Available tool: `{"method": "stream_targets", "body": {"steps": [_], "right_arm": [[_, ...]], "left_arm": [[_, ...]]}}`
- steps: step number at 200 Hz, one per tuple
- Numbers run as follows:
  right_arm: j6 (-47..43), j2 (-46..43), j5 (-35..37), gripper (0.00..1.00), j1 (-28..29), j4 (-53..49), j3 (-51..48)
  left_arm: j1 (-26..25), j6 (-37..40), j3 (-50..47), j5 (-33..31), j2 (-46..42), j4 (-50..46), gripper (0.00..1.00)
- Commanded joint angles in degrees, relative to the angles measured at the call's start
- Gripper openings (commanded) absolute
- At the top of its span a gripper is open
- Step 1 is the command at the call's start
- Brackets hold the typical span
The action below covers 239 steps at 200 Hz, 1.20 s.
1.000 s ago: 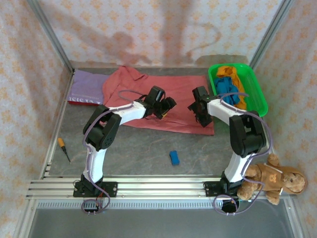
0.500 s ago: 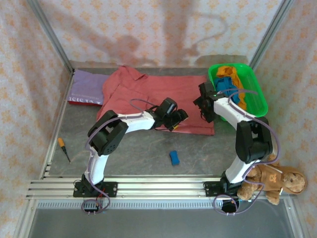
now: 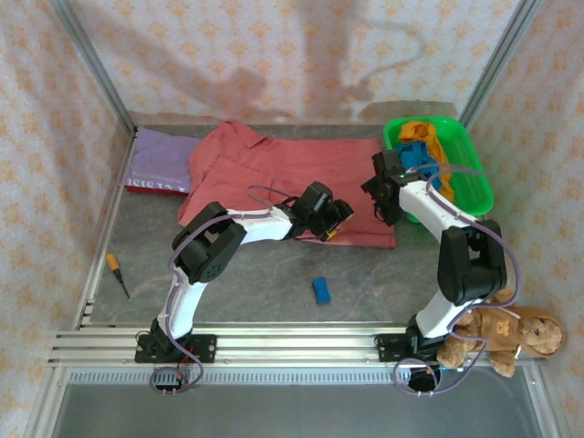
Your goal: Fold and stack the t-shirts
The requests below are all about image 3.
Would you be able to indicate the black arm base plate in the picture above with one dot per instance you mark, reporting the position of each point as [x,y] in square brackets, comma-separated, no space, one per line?
[205,349]
[388,349]

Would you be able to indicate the purple folded t-shirt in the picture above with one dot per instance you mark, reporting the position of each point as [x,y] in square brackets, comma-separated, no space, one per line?
[159,150]

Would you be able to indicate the aluminium frame post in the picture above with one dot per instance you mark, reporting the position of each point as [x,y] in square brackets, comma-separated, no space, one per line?
[493,68]
[98,68]

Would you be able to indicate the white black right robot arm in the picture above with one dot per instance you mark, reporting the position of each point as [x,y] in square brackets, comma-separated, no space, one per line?
[474,269]

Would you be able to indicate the brown teddy bear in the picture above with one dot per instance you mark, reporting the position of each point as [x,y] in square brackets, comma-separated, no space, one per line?
[506,328]

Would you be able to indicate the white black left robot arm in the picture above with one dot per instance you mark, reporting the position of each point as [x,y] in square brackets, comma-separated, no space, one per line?
[205,251]

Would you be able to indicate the small blue sponge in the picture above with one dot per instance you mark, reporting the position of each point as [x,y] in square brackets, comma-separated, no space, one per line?
[321,291]

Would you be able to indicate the orange t-shirt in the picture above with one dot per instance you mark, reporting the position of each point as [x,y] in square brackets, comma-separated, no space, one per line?
[417,130]

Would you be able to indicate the salmon red t-shirt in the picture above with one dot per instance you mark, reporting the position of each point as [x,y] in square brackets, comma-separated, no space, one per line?
[283,164]

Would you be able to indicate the blue t-shirt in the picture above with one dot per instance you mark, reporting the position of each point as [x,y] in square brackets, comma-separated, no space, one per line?
[413,155]

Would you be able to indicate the green plastic basket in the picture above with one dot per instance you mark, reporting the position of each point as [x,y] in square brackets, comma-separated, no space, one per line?
[470,182]

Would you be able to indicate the aluminium mounting rail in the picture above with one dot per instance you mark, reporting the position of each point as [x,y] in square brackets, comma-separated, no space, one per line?
[296,342]

